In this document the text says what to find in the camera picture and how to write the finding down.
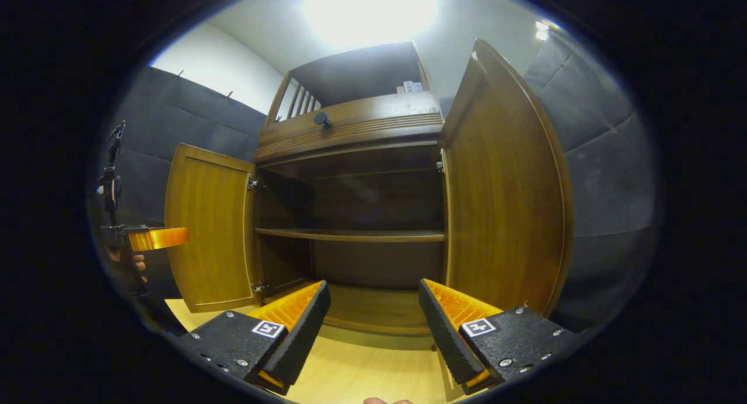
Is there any wooden shoe cabinet door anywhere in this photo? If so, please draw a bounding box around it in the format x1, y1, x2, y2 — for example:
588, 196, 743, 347
165, 142, 257, 313
439, 39, 574, 318

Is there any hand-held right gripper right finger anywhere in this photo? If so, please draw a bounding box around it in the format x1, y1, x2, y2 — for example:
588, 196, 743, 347
419, 278, 578, 395

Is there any wooden cabinet shelf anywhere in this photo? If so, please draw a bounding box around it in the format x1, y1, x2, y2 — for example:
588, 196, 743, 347
254, 228, 445, 243

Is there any black backdrop cloth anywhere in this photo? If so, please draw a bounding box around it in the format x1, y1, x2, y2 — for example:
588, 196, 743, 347
522, 30, 663, 329
88, 65, 269, 302

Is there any wooden cabinet drawer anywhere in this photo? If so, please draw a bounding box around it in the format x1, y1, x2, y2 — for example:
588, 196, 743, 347
254, 90, 445, 162

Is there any wooden double-door shoe cabinet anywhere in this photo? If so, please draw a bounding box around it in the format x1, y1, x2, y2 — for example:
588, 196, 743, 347
165, 39, 574, 336

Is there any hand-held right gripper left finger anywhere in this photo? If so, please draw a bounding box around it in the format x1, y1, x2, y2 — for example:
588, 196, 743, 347
175, 280, 331, 396

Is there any large ceiling light panel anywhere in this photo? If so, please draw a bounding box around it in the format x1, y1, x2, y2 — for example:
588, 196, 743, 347
303, 0, 438, 46

